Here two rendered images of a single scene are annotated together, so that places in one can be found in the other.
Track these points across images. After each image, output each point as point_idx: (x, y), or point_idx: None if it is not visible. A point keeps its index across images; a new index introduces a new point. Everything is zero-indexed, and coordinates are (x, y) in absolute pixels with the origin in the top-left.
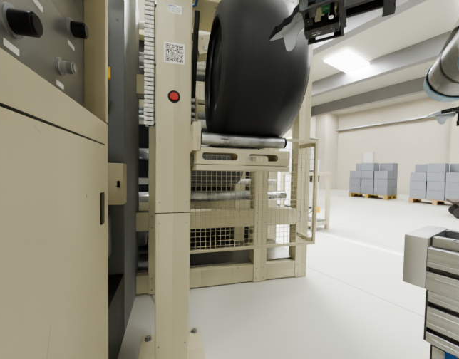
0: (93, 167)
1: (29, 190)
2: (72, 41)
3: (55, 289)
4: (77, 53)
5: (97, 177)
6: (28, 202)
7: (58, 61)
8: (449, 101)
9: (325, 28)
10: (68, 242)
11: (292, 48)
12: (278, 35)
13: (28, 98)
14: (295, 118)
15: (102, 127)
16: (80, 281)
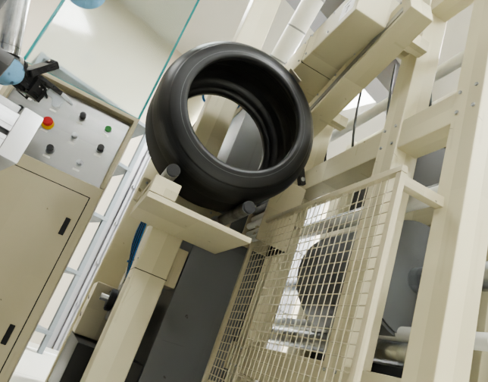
0: (63, 201)
1: (7, 184)
2: (99, 154)
3: (2, 222)
4: (104, 158)
5: (66, 207)
6: (5, 187)
7: (76, 161)
8: (4, 82)
9: (29, 95)
10: (20, 214)
11: (51, 104)
12: (67, 101)
13: (23, 163)
14: (177, 137)
15: (90, 188)
16: (20, 239)
